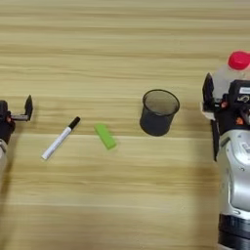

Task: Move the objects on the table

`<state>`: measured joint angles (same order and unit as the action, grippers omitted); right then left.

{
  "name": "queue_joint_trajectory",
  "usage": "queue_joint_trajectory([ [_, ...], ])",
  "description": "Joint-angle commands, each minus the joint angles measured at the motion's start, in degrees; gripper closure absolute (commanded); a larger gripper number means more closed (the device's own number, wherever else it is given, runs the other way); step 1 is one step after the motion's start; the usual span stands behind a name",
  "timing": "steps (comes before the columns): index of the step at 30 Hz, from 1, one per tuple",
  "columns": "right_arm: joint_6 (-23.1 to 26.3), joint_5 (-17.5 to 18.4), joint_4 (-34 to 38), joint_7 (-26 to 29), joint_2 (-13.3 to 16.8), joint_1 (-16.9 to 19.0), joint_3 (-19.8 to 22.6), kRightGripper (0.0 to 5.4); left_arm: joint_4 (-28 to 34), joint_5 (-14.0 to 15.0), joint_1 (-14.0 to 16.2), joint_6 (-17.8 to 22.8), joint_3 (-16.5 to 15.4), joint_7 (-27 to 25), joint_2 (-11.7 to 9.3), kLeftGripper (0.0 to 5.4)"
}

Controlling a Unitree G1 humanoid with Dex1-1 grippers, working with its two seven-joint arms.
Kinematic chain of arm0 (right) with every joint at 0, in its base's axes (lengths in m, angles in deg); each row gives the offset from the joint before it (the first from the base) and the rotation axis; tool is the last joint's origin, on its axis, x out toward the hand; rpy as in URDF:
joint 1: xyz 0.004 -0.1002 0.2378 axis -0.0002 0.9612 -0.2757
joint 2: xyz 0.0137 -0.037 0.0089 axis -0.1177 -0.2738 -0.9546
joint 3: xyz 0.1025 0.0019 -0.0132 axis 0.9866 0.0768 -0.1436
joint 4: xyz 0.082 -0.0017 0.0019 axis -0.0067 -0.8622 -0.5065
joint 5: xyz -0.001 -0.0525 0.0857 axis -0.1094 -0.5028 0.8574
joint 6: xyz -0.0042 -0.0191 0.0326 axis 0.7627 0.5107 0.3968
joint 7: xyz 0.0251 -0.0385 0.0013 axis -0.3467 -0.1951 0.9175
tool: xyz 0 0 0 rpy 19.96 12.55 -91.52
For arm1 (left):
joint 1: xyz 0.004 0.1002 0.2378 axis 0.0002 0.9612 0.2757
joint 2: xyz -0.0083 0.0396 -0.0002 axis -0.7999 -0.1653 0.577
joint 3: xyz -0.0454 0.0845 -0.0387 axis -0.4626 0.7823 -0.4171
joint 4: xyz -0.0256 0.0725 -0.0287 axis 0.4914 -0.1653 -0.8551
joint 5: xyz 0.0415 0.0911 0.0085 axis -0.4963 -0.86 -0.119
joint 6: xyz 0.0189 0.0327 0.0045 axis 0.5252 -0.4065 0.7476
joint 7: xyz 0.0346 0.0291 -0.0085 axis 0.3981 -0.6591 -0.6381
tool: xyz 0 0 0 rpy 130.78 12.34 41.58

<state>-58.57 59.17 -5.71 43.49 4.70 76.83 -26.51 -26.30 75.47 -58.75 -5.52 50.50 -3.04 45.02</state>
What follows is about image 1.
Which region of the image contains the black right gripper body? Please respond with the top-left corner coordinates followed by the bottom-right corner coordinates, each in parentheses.
top-left (200, 97), bottom-right (250, 136)

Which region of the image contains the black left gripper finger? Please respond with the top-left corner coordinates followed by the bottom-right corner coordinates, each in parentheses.
top-left (23, 94), bottom-right (34, 122)

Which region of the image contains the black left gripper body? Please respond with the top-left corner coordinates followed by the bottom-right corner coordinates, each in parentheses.
top-left (0, 111), bottom-right (27, 144)

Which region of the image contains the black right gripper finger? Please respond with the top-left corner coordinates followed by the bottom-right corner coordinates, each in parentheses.
top-left (201, 71), bottom-right (216, 105)

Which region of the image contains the clear bottle with red cap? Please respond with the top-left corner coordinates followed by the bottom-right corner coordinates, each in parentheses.
top-left (211, 50), bottom-right (250, 103)

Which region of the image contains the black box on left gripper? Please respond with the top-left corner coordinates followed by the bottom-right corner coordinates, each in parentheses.
top-left (0, 100), bottom-right (9, 115)

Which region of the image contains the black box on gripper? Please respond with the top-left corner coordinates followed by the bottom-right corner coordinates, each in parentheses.
top-left (0, 100), bottom-right (9, 115)
top-left (228, 79), bottom-right (250, 106)

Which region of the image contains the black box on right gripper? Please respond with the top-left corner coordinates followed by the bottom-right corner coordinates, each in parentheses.
top-left (228, 79), bottom-right (250, 106)

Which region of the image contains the white marker with black cap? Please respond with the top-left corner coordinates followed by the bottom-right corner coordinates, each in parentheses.
top-left (41, 116), bottom-right (81, 161)

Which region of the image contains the black mesh cup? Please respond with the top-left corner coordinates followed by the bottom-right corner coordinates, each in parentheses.
top-left (139, 89), bottom-right (181, 138)

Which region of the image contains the green rectangular block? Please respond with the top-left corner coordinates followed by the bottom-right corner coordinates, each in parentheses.
top-left (94, 123), bottom-right (117, 150)

